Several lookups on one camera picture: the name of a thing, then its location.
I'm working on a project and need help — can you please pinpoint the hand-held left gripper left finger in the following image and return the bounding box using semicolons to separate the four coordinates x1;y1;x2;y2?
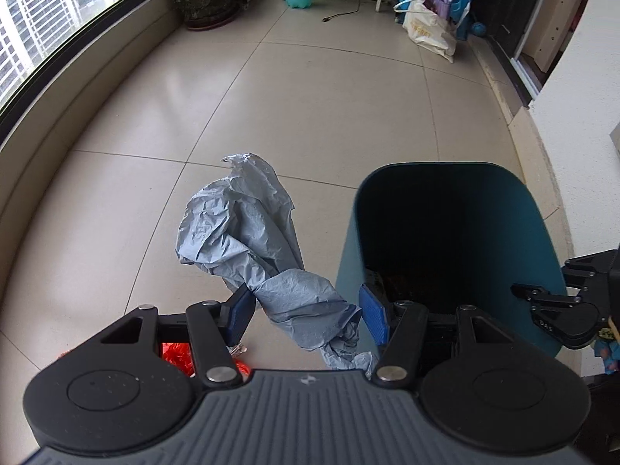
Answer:
97;285;257;389

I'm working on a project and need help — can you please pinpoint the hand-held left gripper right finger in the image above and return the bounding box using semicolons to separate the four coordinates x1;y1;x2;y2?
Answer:
359;283;524;389

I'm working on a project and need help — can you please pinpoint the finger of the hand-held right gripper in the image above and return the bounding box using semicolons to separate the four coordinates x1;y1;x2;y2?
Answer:
562;249;620;291
512;283;584;307

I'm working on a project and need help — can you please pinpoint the teal plastic trash bin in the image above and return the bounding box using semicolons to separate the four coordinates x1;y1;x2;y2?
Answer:
335;161;568;357

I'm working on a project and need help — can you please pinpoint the red plastic bag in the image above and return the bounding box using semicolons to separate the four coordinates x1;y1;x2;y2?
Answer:
57;341;253;379

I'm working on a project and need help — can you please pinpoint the grey-blue plastic bag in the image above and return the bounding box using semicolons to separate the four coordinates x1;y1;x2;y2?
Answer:
175;152;379;379

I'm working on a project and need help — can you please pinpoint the colourful printed cloth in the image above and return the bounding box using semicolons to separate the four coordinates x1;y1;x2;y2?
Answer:
595;329;620;375

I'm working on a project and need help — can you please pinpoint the light blue bag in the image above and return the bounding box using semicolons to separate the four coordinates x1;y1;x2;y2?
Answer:
448;0;472;42

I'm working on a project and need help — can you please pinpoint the white tote bag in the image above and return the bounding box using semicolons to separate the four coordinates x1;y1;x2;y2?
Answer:
393;0;457;64

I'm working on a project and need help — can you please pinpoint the dark framed window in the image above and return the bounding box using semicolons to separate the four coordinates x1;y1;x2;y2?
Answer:
0;0;165;112

